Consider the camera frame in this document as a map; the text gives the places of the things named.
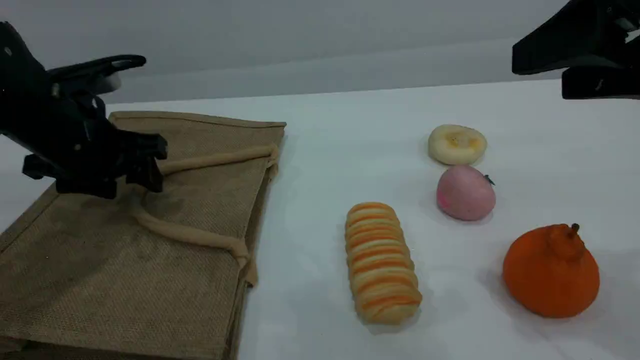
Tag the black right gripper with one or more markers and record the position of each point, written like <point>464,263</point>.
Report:
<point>632,25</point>

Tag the brown jute tote bag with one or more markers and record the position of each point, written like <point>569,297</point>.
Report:
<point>190,280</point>

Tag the orange striped bread loaf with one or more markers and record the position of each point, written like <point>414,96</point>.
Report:
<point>382,265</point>

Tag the pale yellow egg yolk pastry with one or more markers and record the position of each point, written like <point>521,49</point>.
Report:
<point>457,146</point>

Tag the pink peach toy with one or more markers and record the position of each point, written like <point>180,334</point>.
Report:
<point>465,195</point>

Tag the orange tangerine toy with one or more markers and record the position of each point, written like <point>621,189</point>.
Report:
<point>550,275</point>

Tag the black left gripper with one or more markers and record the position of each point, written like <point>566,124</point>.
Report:
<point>60,135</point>

